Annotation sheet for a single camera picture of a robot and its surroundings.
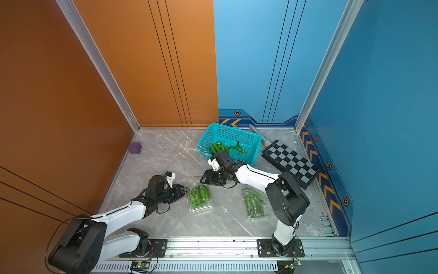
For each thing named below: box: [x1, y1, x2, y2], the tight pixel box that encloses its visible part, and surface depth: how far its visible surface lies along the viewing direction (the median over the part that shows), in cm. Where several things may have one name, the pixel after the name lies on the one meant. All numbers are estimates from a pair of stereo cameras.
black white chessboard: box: [261, 139, 321, 190], surface depth 101 cm
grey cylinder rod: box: [248, 123, 271, 147], surface depth 117 cm
